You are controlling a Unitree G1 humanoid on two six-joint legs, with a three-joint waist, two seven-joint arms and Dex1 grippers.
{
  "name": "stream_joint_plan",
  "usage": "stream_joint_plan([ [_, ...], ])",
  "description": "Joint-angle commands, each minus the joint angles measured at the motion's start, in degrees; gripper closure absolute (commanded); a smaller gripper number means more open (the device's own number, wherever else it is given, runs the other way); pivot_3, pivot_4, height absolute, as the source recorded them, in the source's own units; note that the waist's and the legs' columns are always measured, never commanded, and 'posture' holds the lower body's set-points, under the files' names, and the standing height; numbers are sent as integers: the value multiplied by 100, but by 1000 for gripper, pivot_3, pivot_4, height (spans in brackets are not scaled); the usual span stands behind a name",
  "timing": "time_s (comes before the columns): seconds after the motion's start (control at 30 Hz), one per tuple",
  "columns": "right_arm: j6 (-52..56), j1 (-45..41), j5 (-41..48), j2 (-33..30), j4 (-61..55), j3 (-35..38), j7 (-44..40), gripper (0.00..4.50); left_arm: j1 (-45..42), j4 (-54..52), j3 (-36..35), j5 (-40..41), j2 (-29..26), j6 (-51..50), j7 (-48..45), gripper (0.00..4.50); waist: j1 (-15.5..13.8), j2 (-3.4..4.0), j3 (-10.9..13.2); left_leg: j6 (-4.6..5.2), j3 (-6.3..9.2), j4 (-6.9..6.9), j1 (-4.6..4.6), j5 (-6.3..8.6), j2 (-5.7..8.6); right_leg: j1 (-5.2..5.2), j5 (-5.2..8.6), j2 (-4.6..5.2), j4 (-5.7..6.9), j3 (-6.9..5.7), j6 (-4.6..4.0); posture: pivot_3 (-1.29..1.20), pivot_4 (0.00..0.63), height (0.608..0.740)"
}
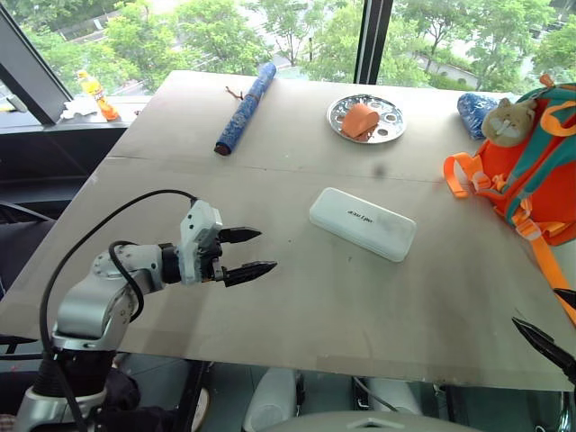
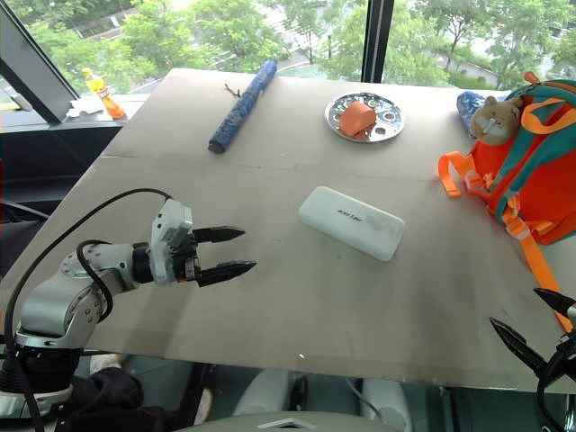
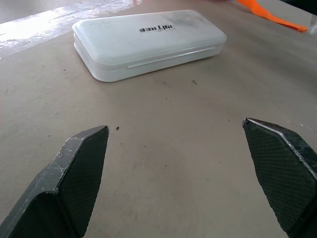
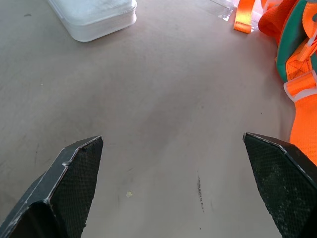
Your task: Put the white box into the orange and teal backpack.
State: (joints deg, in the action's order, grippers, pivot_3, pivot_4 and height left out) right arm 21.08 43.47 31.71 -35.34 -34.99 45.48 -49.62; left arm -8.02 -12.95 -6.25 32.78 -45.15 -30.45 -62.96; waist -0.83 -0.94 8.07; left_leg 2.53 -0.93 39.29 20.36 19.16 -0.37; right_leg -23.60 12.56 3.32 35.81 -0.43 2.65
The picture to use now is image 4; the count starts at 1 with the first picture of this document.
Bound clear adhesive tape strip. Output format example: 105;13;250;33
210;0;239;21

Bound white plastic container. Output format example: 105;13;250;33
46;0;138;42

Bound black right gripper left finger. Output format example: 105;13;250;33
0;135;104;238

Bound orange and green vest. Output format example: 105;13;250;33
233;0;317;166

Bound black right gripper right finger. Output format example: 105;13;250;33
242;132;317;238

